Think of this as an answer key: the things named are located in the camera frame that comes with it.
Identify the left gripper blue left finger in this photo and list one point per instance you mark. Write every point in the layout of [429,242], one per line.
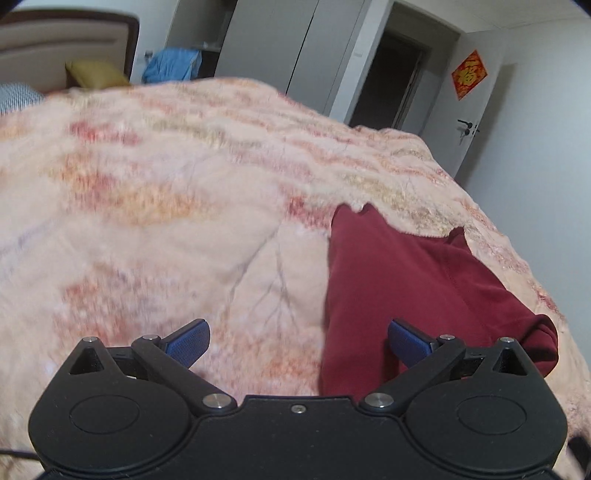
[167,362]

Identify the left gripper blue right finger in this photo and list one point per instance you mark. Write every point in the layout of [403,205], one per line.
[429,362]

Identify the dark red garment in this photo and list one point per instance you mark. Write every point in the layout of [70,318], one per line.
[378,274]

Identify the white bedroom door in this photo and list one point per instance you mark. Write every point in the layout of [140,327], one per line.
[441,130]

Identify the blue clothes pile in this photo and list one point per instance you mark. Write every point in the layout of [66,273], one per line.
[172,65]

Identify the pink floral bed blanket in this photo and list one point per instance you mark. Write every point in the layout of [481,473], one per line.
[133,211]

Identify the red door decoration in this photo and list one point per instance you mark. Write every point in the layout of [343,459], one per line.
[468,75]

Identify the olive yellow pillow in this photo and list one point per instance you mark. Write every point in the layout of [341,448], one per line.
[95,75]

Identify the striped pillow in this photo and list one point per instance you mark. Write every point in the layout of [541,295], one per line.
[17,96]

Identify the grey wardrobe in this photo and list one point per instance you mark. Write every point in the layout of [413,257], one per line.
[301,48]

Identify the beige padded headboard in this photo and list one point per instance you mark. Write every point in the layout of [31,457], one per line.
[36,44]

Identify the black door handle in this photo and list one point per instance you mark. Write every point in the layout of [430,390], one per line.
[468,130]

